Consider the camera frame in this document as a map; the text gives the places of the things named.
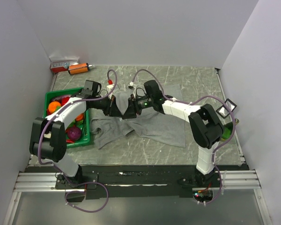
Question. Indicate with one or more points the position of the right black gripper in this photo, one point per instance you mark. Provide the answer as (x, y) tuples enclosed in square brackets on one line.
[(132, 109)]

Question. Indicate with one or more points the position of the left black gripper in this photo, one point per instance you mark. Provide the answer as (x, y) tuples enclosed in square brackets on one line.
[(112, 109)]

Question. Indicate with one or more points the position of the grey garment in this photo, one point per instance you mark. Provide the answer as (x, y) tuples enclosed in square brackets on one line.
[(150, 124)]

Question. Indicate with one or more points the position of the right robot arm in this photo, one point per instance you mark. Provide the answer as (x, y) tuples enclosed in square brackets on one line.
[(206, 127)]

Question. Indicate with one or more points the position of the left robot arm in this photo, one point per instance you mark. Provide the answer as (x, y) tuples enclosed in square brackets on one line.
[(48, 136)]

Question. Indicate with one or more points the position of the small orange pumpkin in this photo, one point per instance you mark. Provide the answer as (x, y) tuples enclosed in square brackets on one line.
[(80, 117)]

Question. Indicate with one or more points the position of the green lettuce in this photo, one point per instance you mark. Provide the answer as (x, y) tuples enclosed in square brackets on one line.
[(72, 124)]

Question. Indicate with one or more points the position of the green plastic crate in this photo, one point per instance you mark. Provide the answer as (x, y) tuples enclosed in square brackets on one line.
[(83, 124)]

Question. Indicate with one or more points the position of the purple cabbage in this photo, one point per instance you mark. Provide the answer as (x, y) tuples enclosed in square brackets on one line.
[(74, 133)]

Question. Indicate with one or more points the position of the red bell pepper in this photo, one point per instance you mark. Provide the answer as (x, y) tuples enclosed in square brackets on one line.
[(64, 100)]

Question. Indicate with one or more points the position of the purple eggplant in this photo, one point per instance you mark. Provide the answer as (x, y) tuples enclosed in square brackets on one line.
[(59, 98)]

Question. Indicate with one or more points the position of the red chili pepper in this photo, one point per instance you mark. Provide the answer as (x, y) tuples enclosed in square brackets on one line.
[(69, 141)]

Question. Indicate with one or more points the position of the orange cylinder tool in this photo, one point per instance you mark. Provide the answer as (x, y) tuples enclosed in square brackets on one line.
[(79, 68)]

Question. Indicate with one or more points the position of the orange fruit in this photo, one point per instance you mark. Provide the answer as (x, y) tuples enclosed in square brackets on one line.
[(53, 107)]

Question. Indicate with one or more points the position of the red white box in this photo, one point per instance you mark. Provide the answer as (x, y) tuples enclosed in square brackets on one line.
[(62, 66)]

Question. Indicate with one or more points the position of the green yellow round object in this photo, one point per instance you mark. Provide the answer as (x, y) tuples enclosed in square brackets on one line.
[(228, 127)]

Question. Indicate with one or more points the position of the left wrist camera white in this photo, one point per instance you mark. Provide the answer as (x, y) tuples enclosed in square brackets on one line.
[(109, 88)]

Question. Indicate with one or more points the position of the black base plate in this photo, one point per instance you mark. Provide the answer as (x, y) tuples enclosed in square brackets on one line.
[(140, 181)]

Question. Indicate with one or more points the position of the black square frame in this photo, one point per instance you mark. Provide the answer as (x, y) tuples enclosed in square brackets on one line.
[(223, 111)]

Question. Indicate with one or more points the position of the aluminium rail frame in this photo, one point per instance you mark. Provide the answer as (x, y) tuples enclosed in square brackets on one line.
[(35, 201)]

